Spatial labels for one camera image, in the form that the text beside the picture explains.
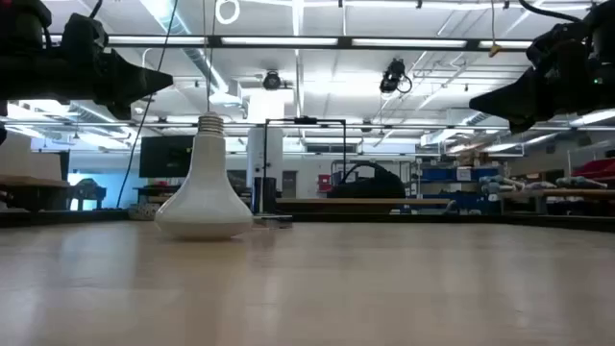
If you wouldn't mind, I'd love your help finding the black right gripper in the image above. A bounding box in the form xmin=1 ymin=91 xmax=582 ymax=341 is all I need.
xmin=470 ymin=52 xmax=607 ymax=121

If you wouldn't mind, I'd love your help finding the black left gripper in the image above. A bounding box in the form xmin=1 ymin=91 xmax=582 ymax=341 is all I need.
xmin=45 ymin=47 xmax=174 ymax=105

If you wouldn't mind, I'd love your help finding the white flood lightbulb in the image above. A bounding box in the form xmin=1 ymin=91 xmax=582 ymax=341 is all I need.
xmin=154 ymin=111 xmax=255 ymax=241

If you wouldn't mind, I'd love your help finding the chrome lamp socket clear base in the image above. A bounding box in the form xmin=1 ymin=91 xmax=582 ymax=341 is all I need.
xmin=252 ymin=176 xmax=294 ymax=230

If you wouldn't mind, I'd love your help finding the black monitor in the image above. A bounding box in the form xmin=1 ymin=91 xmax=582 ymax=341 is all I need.
xmin=138 ymin=135 xmax=196 ymax=179

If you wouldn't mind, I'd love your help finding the grey-blue rolled bundle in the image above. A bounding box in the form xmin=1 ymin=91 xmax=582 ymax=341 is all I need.
xmin=478 ymin=175 xmax=526 ymax=194
xmin=554 ymin=176 xmax=609 ymax=190

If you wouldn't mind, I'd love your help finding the red bin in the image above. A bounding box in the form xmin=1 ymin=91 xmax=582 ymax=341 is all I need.
xmin=571 ymin=158 xmax=615 ymax=182

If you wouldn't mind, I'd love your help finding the blue storage bins shelf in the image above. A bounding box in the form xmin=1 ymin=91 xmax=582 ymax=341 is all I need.
xmin=417 ymin=165 xmax=504 ymax=213

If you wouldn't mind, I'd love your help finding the long wooden workbench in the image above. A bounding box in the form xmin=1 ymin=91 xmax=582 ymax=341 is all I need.
xmin=499 ymin=188 xmax=615 ymax=215

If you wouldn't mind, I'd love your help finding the beige box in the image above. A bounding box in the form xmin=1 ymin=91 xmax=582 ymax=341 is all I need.
xmin=0 ymin=132 xmax=63 ymax=182

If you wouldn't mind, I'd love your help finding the wooden side table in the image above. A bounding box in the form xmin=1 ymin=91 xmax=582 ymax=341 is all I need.
xmin=0 ymin=175 xmax=72 ymax=212

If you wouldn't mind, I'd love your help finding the white pillar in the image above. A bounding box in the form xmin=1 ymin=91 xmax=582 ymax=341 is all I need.
xmin=247 ymin=90 xmax=284 ymax=193

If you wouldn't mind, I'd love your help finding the black bag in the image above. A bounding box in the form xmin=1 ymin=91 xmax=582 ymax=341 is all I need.
xmin=327 ymin=161 xmax=407 ymax=199

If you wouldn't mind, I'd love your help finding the hanging black cable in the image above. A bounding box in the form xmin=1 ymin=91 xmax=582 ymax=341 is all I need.
xmin=116 ymin=0 xmax=180 ymax=209

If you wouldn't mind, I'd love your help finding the hanging cord with yellow tag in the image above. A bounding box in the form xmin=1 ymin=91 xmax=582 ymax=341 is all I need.
xmin=488 ymin=0 xmax=504 ymax=58

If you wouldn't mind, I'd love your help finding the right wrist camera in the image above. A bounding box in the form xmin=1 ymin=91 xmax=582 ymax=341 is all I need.
xmin=526 ymin=21 xmax=585 ymax=68

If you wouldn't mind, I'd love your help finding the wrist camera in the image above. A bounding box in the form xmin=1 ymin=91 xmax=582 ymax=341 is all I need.
xmin=60 ymin=12 xmax=110 ymax=53
xmin=526 ymin=21 xmax=585 ymax=68

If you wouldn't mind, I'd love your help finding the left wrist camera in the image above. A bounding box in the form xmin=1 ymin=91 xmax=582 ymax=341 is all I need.
xmin=60 ymin=12 xmax=110 ymax=53

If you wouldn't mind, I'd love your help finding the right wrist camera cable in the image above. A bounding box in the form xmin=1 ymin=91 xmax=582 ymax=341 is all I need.
xmin=517 ymin=0 xmax=582 ymax=24

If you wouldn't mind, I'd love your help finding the black ceiling camera with cable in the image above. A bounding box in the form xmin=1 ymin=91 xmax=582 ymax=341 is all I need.
xmin=379 ymin=57 xmax=413 ymax=95

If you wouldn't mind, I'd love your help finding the round black ceiling camera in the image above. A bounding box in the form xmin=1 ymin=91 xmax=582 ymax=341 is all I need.
xmin=262 ymin=70 xmax=283 ymax=91

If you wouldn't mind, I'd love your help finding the black aluminium table frame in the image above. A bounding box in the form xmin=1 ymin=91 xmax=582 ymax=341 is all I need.
xmin=0 ymin=207 xmax=615 ymax=234

